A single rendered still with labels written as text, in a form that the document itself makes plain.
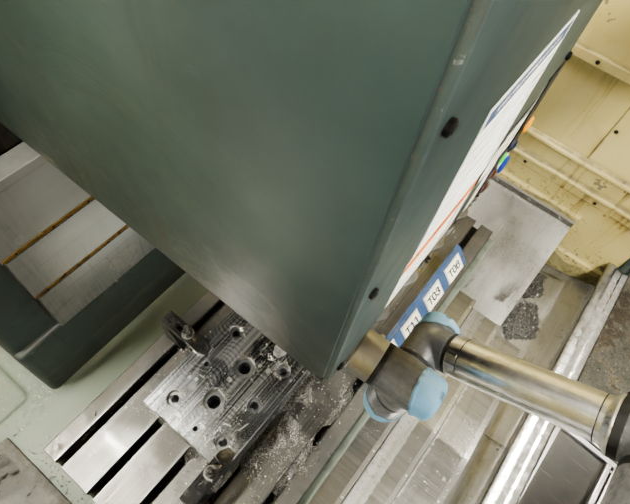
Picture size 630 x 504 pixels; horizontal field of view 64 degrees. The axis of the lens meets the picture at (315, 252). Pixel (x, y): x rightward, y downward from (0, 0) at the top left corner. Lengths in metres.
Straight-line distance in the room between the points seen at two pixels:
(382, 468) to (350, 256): 1.11
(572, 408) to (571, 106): 0.94
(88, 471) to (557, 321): 1.42
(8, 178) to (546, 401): 0.93
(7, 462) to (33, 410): 0.14
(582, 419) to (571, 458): 1.40
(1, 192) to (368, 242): 0.77
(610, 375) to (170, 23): 2.56
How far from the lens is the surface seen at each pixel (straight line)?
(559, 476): 2.21
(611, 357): 2.77
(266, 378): 1.18
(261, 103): 0.31
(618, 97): 1.54
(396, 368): 0.79
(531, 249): 1.77
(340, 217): 0.32
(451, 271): 1.44
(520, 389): 0.87
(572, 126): 1.61
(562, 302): 1.90
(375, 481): 1.42
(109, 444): 1.28
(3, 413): 1.73
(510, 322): 1.78
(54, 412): 1.64
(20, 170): 0.99
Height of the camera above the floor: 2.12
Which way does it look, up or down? 59 degrees down
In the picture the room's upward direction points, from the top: 11 degrees clockwise
